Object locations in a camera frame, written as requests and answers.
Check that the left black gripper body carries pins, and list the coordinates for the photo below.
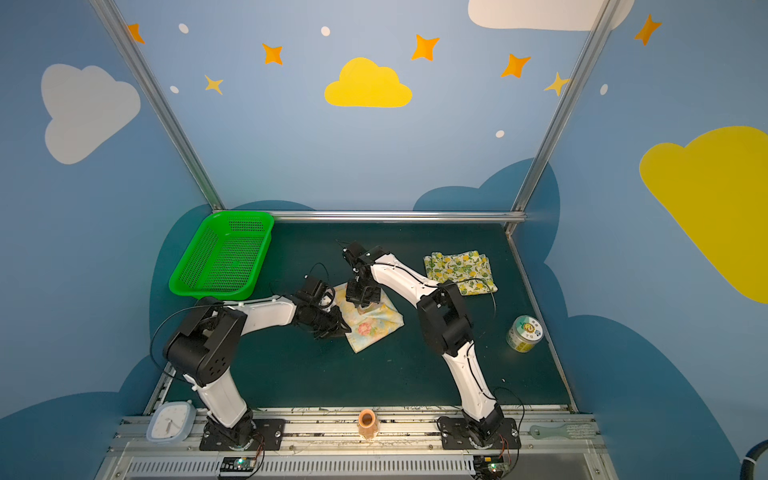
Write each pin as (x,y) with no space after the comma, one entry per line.
(327,319)

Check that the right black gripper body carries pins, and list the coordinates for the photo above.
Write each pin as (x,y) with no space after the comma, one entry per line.
(365,291)

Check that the pink floral skirt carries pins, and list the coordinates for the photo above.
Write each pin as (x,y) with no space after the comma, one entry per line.
(368,324)

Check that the lemon print skirt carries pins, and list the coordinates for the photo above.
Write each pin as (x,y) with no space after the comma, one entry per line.
(470,270)

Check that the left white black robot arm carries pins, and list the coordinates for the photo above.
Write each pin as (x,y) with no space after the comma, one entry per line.
(205,344)

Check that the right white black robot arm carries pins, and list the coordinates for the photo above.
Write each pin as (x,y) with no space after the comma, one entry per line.
(445,323)

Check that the orange ribbed cup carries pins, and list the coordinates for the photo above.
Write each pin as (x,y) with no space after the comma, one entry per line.
(368,424)

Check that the green plastic basket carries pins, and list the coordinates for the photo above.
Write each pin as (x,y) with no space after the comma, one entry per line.
(225,256)

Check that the round green white tin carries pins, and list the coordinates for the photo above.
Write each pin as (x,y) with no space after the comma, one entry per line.
(524,334)

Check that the left controller board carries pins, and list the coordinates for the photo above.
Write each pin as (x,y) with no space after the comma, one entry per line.
(238,467)

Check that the controller board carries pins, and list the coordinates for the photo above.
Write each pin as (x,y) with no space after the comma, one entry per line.
(238,467)
(489,468)

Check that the white square clock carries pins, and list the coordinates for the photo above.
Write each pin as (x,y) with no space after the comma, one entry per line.
(171,423)

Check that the right controller board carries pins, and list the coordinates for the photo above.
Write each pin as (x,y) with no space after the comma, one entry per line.
(489,468)

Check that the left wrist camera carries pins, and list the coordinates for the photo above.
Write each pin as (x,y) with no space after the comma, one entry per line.
(317,292)

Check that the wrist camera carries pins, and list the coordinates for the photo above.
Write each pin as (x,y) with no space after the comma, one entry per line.
(317,292)
(355,255)

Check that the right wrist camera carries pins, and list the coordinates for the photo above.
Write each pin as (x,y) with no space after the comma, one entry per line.
(355,255)

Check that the rear aluminium frame rail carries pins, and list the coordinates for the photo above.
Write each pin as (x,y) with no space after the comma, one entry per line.
(397,217)

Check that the front aluminium rail bed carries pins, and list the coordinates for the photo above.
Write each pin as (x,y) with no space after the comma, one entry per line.
(324,442)

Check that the right side frame rail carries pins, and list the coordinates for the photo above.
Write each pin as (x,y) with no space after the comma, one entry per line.
(509,229)

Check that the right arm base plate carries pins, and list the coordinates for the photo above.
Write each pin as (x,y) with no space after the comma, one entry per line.
(455,435)

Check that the right aluminium frame post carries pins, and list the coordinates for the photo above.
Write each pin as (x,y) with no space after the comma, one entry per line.
(583,68)

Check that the aluminium frame post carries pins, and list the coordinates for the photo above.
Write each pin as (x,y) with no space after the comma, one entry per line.
(583,68)
(113,22)

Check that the left aluminium frame post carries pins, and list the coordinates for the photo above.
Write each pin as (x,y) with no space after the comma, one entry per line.
(113,22)

